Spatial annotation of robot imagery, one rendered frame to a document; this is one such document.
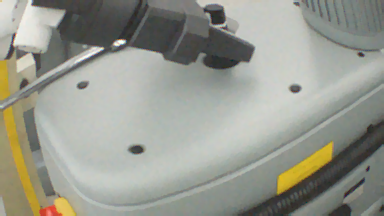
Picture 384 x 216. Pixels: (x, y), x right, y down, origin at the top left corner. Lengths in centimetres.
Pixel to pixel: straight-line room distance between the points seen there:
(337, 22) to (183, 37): 23
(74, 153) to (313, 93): 26
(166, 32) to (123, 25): 5
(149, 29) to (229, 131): 12
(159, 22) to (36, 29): 16
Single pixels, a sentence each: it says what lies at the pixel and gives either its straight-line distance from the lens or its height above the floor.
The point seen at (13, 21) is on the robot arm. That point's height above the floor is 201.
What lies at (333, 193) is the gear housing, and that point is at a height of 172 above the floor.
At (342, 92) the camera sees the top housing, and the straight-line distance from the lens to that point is 100.
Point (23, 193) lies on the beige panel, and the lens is 312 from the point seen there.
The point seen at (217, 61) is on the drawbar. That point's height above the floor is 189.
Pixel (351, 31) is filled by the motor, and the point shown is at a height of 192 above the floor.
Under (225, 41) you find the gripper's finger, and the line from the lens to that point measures 99.
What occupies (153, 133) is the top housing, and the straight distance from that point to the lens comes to 94.
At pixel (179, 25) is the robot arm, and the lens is 96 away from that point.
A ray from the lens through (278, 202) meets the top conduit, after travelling 96.
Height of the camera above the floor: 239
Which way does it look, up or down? 32 degrees down
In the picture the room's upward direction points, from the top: 7 degrees counter-clockwise
